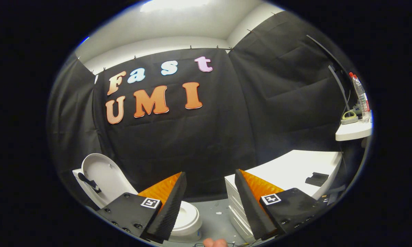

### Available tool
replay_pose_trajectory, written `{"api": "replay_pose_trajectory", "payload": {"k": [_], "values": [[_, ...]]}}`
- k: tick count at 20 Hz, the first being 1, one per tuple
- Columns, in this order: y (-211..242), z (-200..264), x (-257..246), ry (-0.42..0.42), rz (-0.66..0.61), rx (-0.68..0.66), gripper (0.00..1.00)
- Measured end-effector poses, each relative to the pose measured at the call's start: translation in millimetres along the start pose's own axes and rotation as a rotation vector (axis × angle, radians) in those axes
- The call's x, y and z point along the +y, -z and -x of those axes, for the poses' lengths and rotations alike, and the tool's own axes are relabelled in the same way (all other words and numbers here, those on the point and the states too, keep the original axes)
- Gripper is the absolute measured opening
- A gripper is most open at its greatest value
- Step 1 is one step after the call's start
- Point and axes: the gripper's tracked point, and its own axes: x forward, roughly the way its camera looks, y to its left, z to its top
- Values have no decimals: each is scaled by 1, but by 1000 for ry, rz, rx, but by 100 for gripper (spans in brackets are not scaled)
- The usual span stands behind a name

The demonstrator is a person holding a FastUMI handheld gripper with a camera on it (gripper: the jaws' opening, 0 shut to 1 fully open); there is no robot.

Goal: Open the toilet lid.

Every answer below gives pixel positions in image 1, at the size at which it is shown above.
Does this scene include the tangled black cables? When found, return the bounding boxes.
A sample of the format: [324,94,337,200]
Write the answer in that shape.
[192,241,258,247]

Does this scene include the black backdrop cloth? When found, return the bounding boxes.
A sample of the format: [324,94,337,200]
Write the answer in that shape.
[46,10,351,206]

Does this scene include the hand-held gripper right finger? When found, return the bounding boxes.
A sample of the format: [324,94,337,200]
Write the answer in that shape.
[235,169,326,240]

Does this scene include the flat black object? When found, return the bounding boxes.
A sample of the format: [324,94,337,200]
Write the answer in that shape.
[305,172,330,188]

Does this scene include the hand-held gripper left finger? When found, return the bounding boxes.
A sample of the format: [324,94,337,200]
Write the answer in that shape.
[96,172,187,244]

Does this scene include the white toilet lid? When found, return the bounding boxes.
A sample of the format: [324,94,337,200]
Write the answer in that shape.
[81,153,138,203]

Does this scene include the dark curved bar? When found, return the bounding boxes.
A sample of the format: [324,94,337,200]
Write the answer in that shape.
[306,34,351,81]
[328,65,351,111]

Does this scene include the white shelf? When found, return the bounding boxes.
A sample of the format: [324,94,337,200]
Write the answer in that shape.
[335,119,373,142]

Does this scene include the clear plastic water bottle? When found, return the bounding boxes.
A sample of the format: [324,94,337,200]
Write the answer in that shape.
[349,72,371,124]

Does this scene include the white drawer cabinet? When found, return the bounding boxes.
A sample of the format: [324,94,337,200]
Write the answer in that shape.
[224,150,343,243]

